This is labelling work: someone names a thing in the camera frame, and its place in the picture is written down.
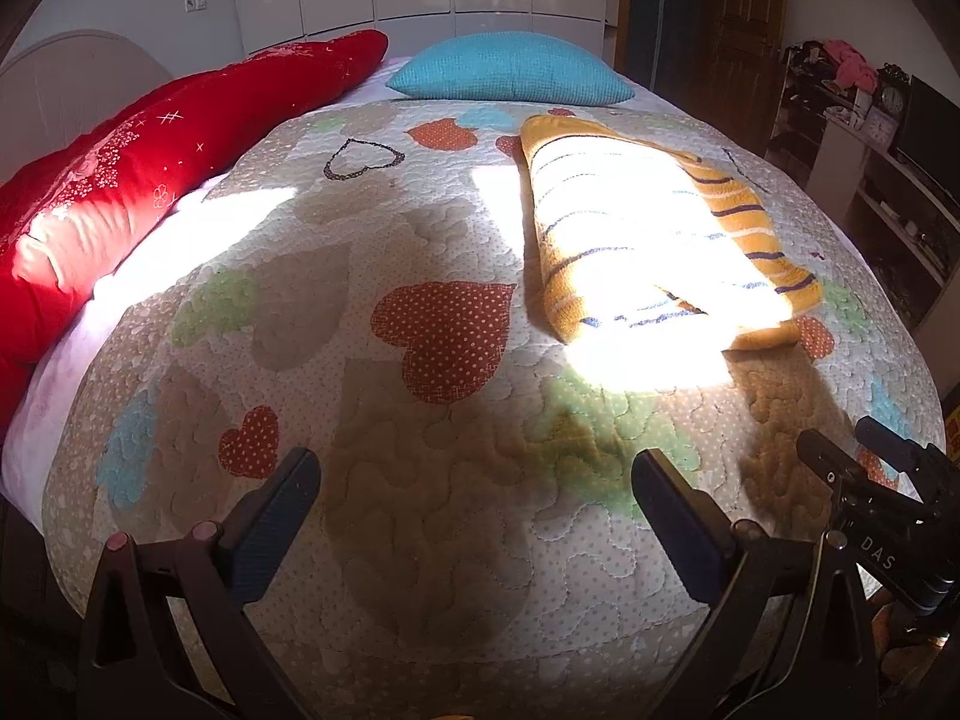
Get yellow striped knit sweater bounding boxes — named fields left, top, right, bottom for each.
left=519, top=114, right=822, bottom=351

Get white bed sheet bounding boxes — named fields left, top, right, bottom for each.
left=0, top=55, right=662, bottom=533

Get black television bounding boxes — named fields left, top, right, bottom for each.
left=896, top=76, right=960, bottom=203

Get patchwork heart quilt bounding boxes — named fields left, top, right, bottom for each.
left=43, top=99, right=944, bottom=718

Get square white clock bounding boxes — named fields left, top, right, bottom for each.
left=861, top=106, right=898, bottom=151

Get white shelving unit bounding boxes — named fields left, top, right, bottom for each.
left=766, top=41, right=958, bottom=379

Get round black clock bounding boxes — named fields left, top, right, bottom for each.
left=877, top=85, right=907, bottom=119

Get pink cloth on shelf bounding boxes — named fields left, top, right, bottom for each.
left=823, top=39, right=878, bottom=94

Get red duvet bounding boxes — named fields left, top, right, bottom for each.
left=2, top=29, right=389, bottom=421

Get brown wooden door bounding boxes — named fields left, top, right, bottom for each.
left=613, top=0, right=788, bottom=154

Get teal pillow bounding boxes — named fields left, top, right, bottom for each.
left=386, top=31, right=635, bottom=106

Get white bed headboard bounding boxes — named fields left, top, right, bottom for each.
left=0, top=29, right=172, bottom=182

